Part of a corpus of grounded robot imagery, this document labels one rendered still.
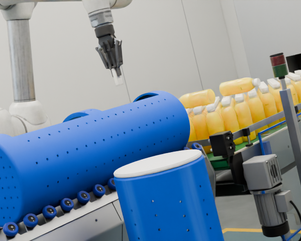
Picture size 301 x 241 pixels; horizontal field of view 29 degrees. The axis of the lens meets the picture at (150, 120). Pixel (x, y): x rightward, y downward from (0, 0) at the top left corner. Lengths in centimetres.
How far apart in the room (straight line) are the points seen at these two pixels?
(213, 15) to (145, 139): 518
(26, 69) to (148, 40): 370
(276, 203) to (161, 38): 424
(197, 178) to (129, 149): 43
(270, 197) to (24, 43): 128
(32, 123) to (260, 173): 105
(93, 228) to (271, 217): 84
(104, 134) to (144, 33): 436
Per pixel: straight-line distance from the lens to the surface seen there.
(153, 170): 164
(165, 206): 165
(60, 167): 182
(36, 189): 176
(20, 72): 271
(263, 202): 243
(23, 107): 269
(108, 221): 196
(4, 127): 256
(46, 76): 541
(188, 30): 680
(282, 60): 257
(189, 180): 167
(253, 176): 241
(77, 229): 187
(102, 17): 223
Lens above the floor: 129
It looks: 4 degrees down
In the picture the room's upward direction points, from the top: 14 degrees counter-clockwise
